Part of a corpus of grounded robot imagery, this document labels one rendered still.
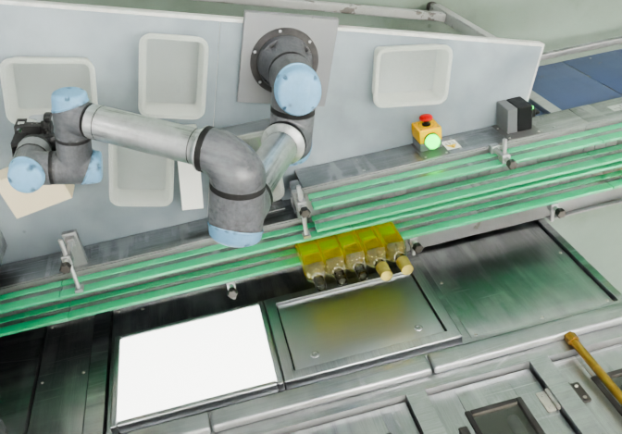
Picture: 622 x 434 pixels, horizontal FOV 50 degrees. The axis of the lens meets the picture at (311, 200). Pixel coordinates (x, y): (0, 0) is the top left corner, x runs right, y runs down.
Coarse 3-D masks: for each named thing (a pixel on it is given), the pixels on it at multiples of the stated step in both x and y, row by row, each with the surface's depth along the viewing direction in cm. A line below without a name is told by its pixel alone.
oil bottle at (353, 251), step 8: (344, 232) 191; (352, 232) 190; (344, 240) 188; (352, 240) 187; (344, 248) 184; (352, 248) 184; (360, 248) 183; (344, 256) 182; (352, 256) 181; (360, 256) 181; (352, 264) 181
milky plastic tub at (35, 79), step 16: (0, 64) 163; (16, 64) 170; (32, 64) 171; (48, 64) 172; (64, 64) 173; (80, 64) 174; (16, 80) 172; (32, 80) 173; (48, 80) 174; (64, 80) 175; (80, 80) 175; (16, 96) 173; (32, 96) 175; (48, 96) 176; (96, 96) 171; (16, 112) 173; (32, 112) 175
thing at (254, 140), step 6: (258, 132) 184; (240, 138) 183; (246, 138) 184; (252, 138) 192; (258, 138) 192; (252, 144) 193; (258, 144) 193; (282, 180) 193; (282, 186) 193; (276, 192) 196; (282, 192) 194; (276, 198) 195
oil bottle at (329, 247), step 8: (320, 240) 189; (328, 240) 189; (336, 240) 189; (320, 248) 186; (328, 248) 185; (336, 248) 185; (328, 256) 182; (336, 256) 181; (328, 264) 180; (336, 264) 180; (344, 264) 181; (328, 272) 182; (344, 272) 182
